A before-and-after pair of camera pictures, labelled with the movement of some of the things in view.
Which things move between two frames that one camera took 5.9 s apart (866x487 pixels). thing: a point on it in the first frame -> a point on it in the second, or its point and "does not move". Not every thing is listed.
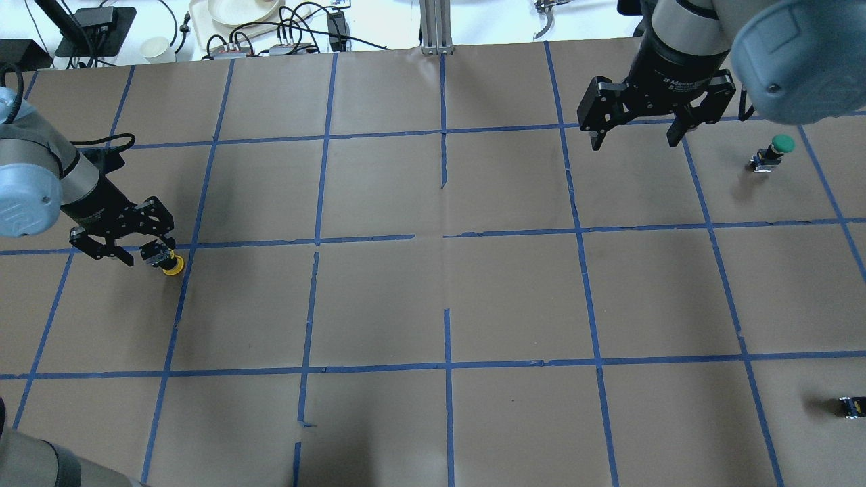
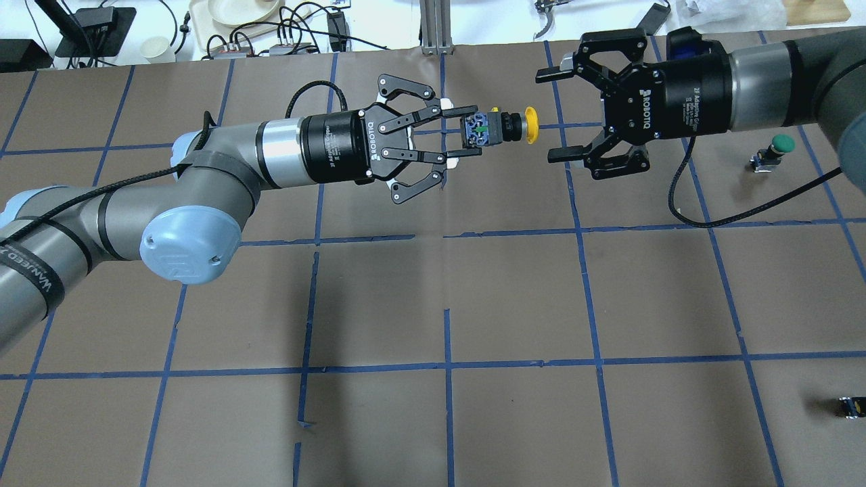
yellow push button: x=178 y=266 -> x=488 y=128
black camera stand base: x=95 y=32 does not move
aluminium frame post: x=436 y=28 does not move
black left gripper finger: x=154 y=216 -> x=388 y=84
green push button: x=766 y=159 does not move
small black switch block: x=853 y=407 does not move
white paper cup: x=157 y=49 does not move
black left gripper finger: x=79 y=237 -> x=400 y=191
